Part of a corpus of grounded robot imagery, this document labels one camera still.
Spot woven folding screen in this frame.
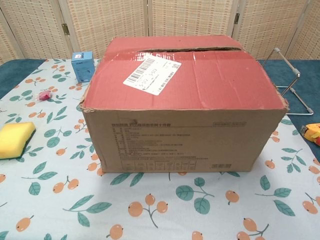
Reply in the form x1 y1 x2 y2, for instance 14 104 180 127
0 0 320 65

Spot yellow sponge with green pad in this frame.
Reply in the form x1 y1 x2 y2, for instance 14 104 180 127
0 121 37 160

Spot metal wire rack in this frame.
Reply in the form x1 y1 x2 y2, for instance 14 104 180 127
262 47 315 116

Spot red-topped cardboard box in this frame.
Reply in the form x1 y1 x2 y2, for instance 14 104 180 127
77 34 291 174

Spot small blue carton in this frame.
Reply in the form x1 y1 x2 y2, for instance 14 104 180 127
70 51 96 84

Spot orange fruit print tablecloth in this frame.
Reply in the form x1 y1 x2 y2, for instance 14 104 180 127
0 57 320 240

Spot yellow tape measure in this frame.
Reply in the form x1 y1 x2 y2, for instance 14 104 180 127
301 122 320 146

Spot pink wrapped candy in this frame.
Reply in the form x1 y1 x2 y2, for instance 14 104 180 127
35 90 53 102

